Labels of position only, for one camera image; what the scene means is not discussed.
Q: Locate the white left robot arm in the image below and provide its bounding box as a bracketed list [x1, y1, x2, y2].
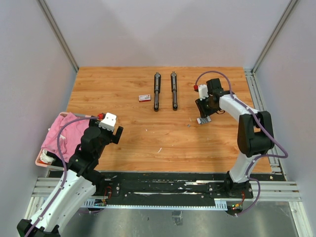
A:
[17, 113, 123, 237]

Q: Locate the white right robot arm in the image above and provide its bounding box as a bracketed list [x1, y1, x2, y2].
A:
[194, 79, 274, 198]

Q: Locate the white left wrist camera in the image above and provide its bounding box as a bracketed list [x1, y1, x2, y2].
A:
[98, 113, 117, 132]

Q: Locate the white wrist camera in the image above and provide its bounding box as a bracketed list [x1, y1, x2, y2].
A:
[198, 84, 209, 101]
[98, 113, 117, 132]

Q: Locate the small white staple tray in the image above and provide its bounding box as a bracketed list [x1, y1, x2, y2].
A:
[197, 116, 211, 125]

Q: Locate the pink cloth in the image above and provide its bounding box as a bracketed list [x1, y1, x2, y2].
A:
[41, 113, 89, 162]

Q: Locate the black stapler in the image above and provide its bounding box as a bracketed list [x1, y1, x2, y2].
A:
[170, 71, 178, 111]
[154, 72, 161, 112]

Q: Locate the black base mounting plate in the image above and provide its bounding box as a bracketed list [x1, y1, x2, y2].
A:
[92, 172, 253, 208]

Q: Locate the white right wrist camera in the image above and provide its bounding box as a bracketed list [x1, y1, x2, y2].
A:
[198, 84, 209, 101]

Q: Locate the red white staple box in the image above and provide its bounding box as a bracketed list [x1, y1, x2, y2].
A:
[139, 94, 151, 102]

